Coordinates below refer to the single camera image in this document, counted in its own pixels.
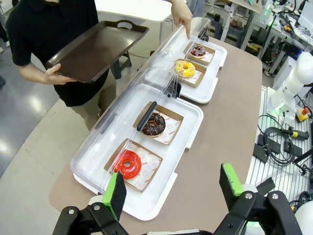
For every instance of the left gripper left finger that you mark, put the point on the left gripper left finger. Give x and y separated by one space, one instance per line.
115 193

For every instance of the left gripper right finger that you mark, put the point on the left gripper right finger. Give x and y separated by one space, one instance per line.
232 186

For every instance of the brown cardboard donut box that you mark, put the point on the brown cardboard donut box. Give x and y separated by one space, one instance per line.
201 73
211 52
156 169
178 117

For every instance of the yellow sprinkled donut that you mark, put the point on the yellow sprinkled donut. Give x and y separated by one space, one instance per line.
182 69

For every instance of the dark brown serving tray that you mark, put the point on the dark brown serving tray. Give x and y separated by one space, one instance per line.
97 51

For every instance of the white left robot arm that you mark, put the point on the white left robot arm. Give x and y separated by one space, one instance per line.
306 220

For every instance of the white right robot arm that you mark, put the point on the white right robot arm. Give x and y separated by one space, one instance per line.
298 73

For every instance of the person's left forearm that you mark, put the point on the person's left forearm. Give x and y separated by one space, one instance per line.
177 2

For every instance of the person's right forearm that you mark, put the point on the person's right forearm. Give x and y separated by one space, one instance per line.
30 74

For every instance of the red glazed donut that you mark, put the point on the red glazed donut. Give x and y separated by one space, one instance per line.
133 156

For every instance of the chocolate crumb donut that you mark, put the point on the chocolate crumb donut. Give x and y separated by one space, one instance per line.
159 122

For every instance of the chocolate colourful sprinkle donut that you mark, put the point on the chocolate colourful sprinkle donut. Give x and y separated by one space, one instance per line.
199 52

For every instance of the person in black shirt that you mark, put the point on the person in black shirt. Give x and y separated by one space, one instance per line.
49 19

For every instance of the person's right hand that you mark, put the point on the person's right hand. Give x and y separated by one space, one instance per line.
55 78

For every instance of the person's left hand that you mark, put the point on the person's left hand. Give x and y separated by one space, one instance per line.
182 14

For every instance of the aluminium slotted mounting plate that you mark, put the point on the aluminium slotted mounting plate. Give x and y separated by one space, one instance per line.
269 173

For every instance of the black power adapter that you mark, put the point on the black power adapter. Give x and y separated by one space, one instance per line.
260 153

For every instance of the white display tray base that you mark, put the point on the white display tray base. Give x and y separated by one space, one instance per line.
215 73
181 151

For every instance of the clear plastic dome lid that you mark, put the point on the clear plastic dome lid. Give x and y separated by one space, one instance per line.
107 127
176 41

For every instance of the black tripod pole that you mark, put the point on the black tripod pole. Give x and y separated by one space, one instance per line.
304 159

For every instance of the yellow emergency stop box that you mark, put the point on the yellow emergency stop box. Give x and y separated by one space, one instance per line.
303 115

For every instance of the black step stool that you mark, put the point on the black step stool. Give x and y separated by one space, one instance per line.
122 63

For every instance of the white table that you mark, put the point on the white table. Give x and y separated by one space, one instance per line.
137 9

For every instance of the cluttered aluminium frame workbench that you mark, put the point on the cluttered aluminium frame workbench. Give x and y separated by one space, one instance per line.
271 31

